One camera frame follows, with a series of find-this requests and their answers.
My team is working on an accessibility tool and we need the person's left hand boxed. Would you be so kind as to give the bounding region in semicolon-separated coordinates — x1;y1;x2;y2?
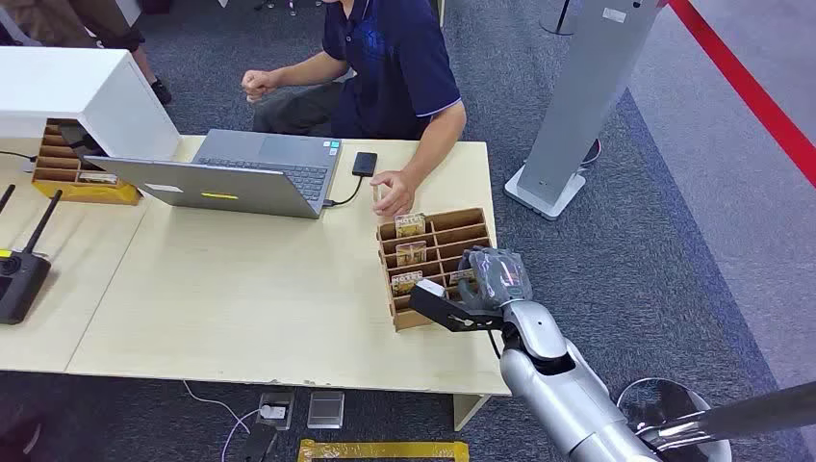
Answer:
369;169;418;218

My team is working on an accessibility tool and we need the person's right hand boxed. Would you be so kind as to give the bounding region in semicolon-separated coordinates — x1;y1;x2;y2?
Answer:
241;68;282;104

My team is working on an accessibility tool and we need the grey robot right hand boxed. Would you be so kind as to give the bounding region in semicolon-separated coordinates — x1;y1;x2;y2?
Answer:
456;246;534;314

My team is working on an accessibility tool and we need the wooden card organizer box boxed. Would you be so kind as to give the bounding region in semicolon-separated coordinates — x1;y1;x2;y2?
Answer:
376;207;494;333

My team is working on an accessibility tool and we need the person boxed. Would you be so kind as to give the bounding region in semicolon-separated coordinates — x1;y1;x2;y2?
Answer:
241;0;468;218
0;0;173;107

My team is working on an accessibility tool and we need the grey laptop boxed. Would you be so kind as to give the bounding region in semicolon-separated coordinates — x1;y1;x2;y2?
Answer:
84;129;343;220

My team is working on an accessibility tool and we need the pale desk leg panel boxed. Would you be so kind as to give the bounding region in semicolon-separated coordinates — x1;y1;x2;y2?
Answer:
452;394;492;432

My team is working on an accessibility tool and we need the large white box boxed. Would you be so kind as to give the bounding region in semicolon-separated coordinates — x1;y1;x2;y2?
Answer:
0;45;182;162

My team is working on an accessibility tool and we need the grey kiosk stand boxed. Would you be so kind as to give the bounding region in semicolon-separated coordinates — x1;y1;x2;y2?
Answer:
503;0;668;221

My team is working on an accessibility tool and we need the chrome stool base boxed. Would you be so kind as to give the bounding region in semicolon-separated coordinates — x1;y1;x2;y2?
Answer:
616;377;733;462

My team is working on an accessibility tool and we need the grey floor socket cover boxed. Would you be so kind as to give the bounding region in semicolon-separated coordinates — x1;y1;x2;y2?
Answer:
306;390;346;430

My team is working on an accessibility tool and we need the wooden organizer on yellow base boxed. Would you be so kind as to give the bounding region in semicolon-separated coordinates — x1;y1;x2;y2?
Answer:
32;118;142;207

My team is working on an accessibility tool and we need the black round pole base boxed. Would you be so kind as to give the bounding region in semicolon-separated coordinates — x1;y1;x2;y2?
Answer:
539;0;584;37

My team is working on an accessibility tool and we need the floor socket box with plug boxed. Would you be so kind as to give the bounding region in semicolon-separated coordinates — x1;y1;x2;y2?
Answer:
256;390;296;431

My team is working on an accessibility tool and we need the shiny grey metal bar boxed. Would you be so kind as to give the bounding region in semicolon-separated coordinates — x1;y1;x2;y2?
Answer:
630;381;816;454

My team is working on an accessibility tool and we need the black router with antennas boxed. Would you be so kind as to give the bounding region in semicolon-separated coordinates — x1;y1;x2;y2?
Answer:
0;185;64;325

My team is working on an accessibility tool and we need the red floor tape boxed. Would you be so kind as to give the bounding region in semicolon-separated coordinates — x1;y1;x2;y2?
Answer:
667;0;816;190

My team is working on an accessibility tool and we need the black drive cable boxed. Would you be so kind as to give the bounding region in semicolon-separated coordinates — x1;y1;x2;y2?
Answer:
322;175;366;210

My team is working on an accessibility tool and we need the black bracket wrist camera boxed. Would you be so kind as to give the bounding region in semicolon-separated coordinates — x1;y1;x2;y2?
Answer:
408;279;505;333

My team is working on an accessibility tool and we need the yellow floor tape frame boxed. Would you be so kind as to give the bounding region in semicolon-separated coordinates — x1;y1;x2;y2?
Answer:
297;438;471;462

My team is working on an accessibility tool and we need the white floor cable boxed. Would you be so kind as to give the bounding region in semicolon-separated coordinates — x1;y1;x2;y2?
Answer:
183;380;263;462

